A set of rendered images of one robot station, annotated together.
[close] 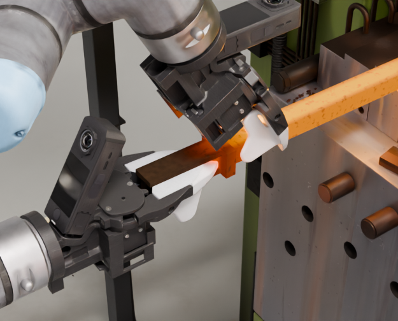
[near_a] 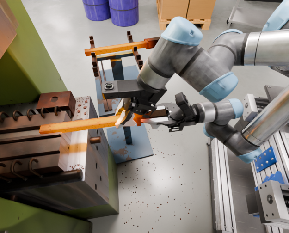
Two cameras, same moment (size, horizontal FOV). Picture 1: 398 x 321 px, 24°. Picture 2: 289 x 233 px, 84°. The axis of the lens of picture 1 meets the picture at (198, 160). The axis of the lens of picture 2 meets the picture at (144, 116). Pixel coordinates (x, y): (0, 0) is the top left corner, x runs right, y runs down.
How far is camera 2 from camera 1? 108 cm
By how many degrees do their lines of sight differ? 84
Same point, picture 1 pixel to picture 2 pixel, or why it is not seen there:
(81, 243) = not seen: hidden behind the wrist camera
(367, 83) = (74, 122)
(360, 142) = (81, 138)
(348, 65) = (61, 149)
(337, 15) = (8, 221)
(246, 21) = (126, 82)
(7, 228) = (208, 106)
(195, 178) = not seen: hidden behind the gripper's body
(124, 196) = (173, 107)
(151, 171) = (162, 112)
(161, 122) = not seen: outside the picture
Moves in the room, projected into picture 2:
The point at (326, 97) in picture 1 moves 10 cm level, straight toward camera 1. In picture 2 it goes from (92, 121) to (113, 103)
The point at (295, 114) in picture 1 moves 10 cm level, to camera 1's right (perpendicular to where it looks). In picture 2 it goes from (107, 119) to (83, 108)
